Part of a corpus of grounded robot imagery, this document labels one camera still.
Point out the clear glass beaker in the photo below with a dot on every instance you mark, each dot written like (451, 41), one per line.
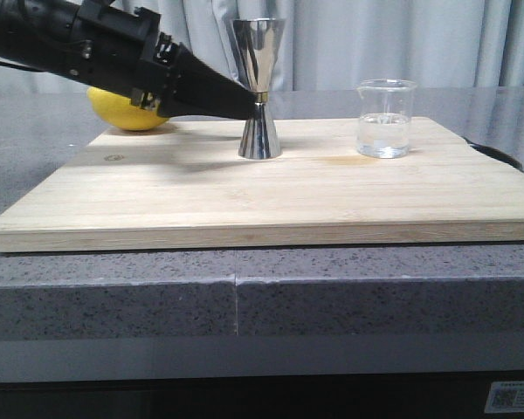
(385, 117)

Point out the white QR label sticker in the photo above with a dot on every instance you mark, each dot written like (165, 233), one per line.
(505, 397)

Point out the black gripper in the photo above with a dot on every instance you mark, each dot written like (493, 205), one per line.
(98, 45)

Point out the grey curtain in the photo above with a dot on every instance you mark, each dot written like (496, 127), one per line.
(334, 45)

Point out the steel double jigger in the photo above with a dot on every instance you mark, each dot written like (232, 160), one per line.
(258, 41)

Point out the black cutting board handle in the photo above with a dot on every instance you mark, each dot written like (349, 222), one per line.
(495, 154)

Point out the wooden cutting board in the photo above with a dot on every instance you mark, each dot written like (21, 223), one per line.
(184, 186)

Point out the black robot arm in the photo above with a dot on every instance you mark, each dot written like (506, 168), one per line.
(19, 39)

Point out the yellow lemon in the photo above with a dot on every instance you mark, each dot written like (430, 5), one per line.
(117, 111)

